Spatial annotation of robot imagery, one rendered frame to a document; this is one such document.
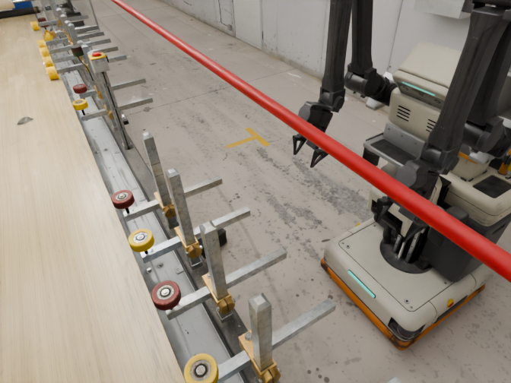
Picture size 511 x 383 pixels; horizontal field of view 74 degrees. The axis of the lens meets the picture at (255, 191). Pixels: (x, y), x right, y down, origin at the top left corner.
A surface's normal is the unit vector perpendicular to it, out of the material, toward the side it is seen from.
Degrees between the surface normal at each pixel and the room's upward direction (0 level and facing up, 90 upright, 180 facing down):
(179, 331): 0
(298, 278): 0
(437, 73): 42
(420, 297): 0
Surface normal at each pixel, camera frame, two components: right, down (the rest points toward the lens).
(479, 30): -0.86, 0.36
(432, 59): -0.61, -0.32
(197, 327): -0.04, -0.76
